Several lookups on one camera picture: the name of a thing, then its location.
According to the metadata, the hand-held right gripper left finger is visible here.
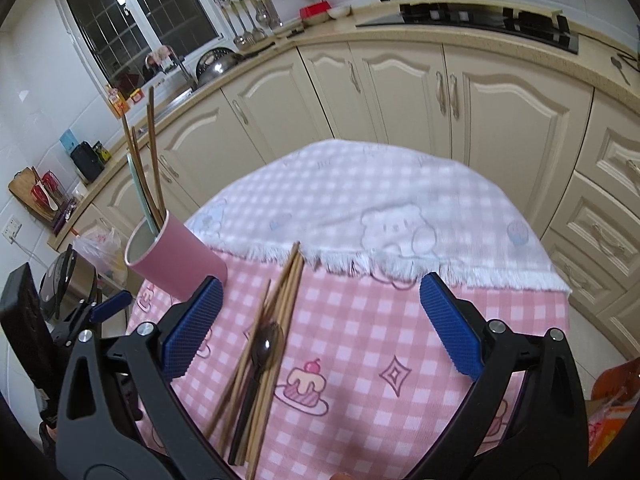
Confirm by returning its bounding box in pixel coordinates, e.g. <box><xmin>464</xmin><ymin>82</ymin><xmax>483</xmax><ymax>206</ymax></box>
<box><xmin>56</xmin><ymin>275</ymin><xmax>229</xmax><ymax>480</ymax></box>

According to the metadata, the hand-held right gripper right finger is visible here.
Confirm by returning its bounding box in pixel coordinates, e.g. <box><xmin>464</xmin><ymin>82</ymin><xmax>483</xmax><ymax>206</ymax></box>
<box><xmin>415</xmin><ymin>272</ymin><xmax>591</xmax><ymax>480</ymax></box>

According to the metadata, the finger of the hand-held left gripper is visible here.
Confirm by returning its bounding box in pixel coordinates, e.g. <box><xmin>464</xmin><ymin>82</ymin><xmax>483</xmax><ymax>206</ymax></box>
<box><xmin>52</xmin><ymin>300</ymin><xmax>101</xmax><ymax>348</ymax></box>
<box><xmin>89</xmin><ymin>290</ymin><xmax>133</xmax><ymax>323</ymax></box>

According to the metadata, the pink cup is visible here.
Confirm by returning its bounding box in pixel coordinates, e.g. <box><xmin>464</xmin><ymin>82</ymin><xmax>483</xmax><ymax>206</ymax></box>
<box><xmin>124</xmin><ymin>210</ymin><xmax>228</xmax><ymax>301</ymax></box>

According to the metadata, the black handled metal spoon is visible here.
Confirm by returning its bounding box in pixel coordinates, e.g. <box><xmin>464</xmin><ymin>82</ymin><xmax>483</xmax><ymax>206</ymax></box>
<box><xmin>227</xmin><ymin>322</ymin><xmax>286</xmax><ymax>466</ymax></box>

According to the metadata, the group of wooden chopsticks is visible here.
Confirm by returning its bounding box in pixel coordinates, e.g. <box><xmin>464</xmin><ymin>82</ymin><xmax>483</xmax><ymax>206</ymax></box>
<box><xmin>121</xmin><ymin>86</ymin><xmax>304</xmax><ymax>467</ymax></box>

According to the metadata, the light blue handled cutlery piece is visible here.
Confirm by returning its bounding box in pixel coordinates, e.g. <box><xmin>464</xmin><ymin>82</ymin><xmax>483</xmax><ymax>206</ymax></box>
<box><xmin>126</xmin><ymin>152</ymin><xmax>158</xmax><ymax>233</ymax></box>

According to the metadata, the silver rice cooker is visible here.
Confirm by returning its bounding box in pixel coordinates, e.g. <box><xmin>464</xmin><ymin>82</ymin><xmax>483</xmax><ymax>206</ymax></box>
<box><xmin>39</xmin><ymin>247</ymin><xmax>98</xmax><ymax>321</ymax></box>

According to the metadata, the clear plastic bag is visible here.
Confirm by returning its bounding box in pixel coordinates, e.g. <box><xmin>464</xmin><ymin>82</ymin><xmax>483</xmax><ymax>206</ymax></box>
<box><xmin>72</xmin><ymin>227</ymin><xmax>128</xmax><ymax>291</ymax></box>

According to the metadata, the pink checked tablecloth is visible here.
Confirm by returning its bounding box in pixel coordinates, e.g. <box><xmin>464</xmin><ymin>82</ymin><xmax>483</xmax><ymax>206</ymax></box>
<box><xmin>125</xmin><ymin>250</ymin><xmax>571</xmax><ymax>480</ymax></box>

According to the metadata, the purple tray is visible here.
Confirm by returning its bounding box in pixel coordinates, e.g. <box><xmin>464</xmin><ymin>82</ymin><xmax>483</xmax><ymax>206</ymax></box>
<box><xmin>52</xmin><ymin>200</ymin><xmax>81</xmax><ymax>233</ymax></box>

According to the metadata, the wooden cutting board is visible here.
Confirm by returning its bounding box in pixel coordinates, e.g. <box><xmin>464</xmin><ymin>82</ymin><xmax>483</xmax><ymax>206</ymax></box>
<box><xmin>7</xmin><ymin>167</ymin><xmax>51</xmax><ymax>221</ymax></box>

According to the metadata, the red knife holder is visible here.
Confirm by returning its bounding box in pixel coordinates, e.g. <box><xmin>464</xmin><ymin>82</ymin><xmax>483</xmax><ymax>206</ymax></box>
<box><xmin>31</xmin><ymin>171</ymin><xmax>68</xmax><ymax>211</ymax></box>

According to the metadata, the black kettle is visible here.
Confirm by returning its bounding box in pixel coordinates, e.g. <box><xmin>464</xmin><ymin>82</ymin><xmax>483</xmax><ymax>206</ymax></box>
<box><xmin>70</xmin><ymin>141</ymin><xmax>106</xmax><ymax>183</ymax></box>

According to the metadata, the white checked fringed cloth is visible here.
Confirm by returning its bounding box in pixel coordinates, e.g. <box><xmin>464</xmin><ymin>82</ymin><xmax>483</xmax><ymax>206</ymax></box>
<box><xmin>186</xmin><ymin>139</ymin><xmax>572</xmax><ymax>295</ymax></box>

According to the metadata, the orange bottle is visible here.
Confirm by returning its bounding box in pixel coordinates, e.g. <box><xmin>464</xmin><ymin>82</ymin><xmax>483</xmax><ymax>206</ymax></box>
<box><xmin>105</xmin><ymin>85</ymin><xmax>130</xmax><ymax>120</ymax></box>

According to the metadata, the steel kitchen sink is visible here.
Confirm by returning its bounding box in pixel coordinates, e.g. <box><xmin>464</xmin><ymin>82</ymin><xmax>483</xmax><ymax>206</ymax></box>
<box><xmin>152</xmin><ymin>87</ymin><xmax>196</xmax><ymax>116</ymax></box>

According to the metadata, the metal faucet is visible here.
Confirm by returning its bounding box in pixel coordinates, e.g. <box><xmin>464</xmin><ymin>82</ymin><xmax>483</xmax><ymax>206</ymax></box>
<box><xmin>145</xmin><ymin>47</ymin><xmax>196</xmax><ymax>91</ymax></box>

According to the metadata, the metal colander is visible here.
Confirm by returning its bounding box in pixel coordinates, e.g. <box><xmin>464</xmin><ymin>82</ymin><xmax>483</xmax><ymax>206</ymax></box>
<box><xmin>195</xmin><ymin>47</ymin><xmax>246</xmax><ymax>81</ymax></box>

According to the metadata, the white framed window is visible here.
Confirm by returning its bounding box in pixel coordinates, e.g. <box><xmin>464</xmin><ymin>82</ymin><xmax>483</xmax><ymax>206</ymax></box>
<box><xmin>55</xmin><ymin>0</ymin><xmax>223</xmax><ymax>78</ymax></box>

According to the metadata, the black gas stove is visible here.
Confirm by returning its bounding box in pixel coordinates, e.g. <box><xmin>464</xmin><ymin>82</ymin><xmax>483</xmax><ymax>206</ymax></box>
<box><xmin>356</xmin><ymin>1</ymin><xmax>581</xmax><ymax>56</ymax></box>

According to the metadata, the small metal spoon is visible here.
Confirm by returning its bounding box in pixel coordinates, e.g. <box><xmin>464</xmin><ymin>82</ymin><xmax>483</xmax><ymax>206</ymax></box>
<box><xmin>610</xmin><ymin>56</ymin><xmax>632</xmax><ymax>86</ymax></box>

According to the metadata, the row of hanging metal ladles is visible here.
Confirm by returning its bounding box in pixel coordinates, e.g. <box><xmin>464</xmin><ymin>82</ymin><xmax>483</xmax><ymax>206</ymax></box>
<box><xmin>222</xmin><ymin>0</ymin><xmax>283</xmax><ymax>46</ymax></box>

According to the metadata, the beige kitchen countertop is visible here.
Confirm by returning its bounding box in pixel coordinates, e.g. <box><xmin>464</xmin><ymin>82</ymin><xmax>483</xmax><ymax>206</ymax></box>
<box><xmin>47</xmin><ymin>0</ymin><xmax>640</xmax><ymax>251</ymax></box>

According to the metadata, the red container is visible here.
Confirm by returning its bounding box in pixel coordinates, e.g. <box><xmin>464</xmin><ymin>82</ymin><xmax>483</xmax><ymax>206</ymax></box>
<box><xmin>299</xmin><ymin>2</ymin><xmax>333</xmax><ymax>23</ymax></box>

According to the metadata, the black power cable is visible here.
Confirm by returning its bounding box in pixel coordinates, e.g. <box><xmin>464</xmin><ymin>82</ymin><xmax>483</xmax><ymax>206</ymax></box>
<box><xmin>580</xmin><ymin>35</ymin><xmax>640</xmax><ymax>68</ymax></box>

